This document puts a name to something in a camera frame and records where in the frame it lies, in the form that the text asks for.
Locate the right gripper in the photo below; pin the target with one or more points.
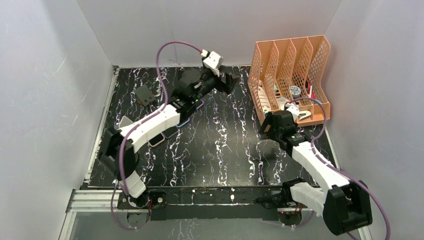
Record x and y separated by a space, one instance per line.
269 120

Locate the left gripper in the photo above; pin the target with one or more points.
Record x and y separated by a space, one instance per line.
230 81

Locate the orange desk file organizer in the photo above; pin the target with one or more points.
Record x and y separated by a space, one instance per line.
281 63

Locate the pink case phone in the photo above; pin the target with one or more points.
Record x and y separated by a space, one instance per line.
156 140

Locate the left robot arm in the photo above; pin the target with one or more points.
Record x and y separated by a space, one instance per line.
119 151

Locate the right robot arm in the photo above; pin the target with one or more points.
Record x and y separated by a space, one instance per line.
343 204

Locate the blue case phone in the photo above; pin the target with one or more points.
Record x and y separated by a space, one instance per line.
182 124

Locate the dark wooden phone stand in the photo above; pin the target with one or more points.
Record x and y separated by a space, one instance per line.
144 96

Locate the silver metal phone stand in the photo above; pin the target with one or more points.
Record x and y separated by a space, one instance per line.
125 121

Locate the white oval label pack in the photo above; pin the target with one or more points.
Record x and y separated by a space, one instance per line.
263 99

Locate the white plastic packet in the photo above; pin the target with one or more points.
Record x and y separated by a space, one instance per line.
281 99

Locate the round blue lid jar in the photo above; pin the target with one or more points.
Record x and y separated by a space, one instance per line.
295 91

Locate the magenta notebook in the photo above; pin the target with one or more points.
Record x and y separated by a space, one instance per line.
309 88

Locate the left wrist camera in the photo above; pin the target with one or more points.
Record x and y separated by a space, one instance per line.
212 61

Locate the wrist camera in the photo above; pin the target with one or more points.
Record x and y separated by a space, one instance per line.
293 109
212 61

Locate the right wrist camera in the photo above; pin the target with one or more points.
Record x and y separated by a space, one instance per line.
293 109

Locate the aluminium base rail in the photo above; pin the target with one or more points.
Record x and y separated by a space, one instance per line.
176 203

